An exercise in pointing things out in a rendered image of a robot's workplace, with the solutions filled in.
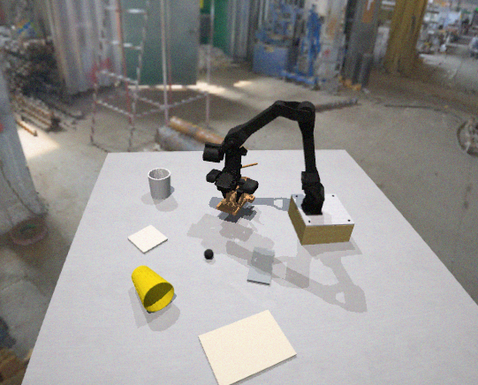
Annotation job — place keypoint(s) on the yellow cup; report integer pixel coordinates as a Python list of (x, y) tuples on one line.
[(154, 291)]

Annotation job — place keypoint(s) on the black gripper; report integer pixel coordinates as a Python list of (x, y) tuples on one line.
[(245, 186)]

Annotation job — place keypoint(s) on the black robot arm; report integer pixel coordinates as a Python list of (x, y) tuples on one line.
[(304, 114)]

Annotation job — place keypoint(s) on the white flat square plate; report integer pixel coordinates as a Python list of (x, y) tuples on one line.
[(147, 239)]

